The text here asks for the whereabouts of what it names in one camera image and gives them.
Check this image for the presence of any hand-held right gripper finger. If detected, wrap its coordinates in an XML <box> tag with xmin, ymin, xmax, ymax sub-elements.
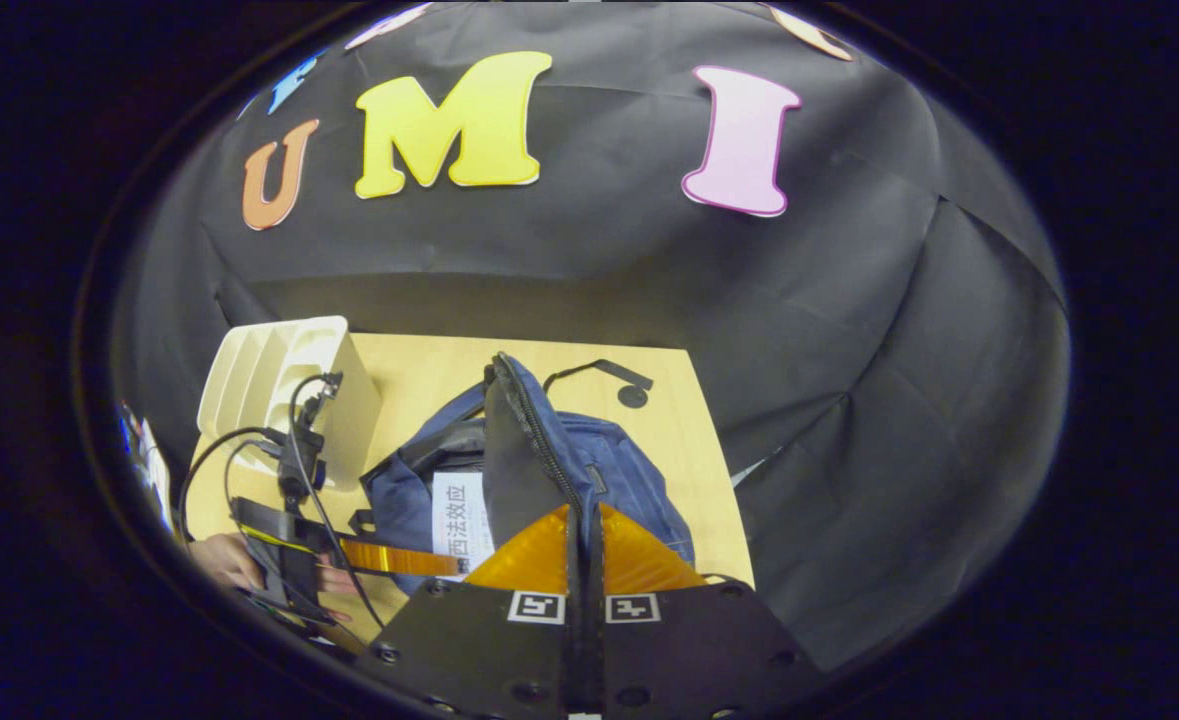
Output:
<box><xmin>364</xmin><ymin>503</ymin><xmax>583</xmax><ymax>720</ymax></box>
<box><xmin>589</xmin><ymin>503</ymin><xmax>826</xmax><ymax>720</ymax></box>

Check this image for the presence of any navy blue schoolbag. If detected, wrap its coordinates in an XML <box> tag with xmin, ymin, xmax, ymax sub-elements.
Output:
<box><xmin>358</xmin><ymin>350</ymin><xmax>699</xmax><ymax>597</ymax></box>

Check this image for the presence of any white plastic bookshelf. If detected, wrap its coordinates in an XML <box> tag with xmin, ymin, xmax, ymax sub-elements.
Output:
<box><xmin>195</xmin><ymin>315</ymin><xmax>384</xmax><ymax>494</ymax></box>

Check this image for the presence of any black cable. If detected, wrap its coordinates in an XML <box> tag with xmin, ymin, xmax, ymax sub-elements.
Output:
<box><xmin>176</xmin><ymin>374</ymin><xmax>390</xmax><ymax>633</ymax></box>

